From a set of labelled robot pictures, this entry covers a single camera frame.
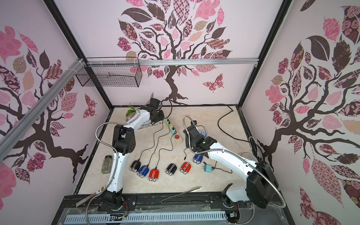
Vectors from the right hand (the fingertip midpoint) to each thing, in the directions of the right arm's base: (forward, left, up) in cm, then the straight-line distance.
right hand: (191, 137), depth 83 cm
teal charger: (+10, +12, -7) cm, 17 cm away
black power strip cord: (+35, +14, -9) cm, 39 cm away
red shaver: (-18, +23, -12) cm, 32 cm away
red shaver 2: (-15, +4, -12) cm, 19 cm away
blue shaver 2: (-9, -4, -12) cm, 16 cm away
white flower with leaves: (+32, +49, -13) cm, 60 cm away
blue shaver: (-16, +30, -12) cm, 36 cm away
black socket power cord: (+8, -31, -15) cm, 35 cm away
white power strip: (+8, +10, -12) cm, 17 cm away
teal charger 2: (-15, -10, -13) cm, 22 cm away
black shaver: (-13, +35, -11) cm, 39 cm away
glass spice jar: (-13, +52, -10) cm, 55 cm away
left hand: (+23, +21, -10) cm, 33 cm away
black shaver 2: (-15, +13, -12) cm, 23 cm away
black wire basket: (+41, +49, +20) cm, 67 cm away
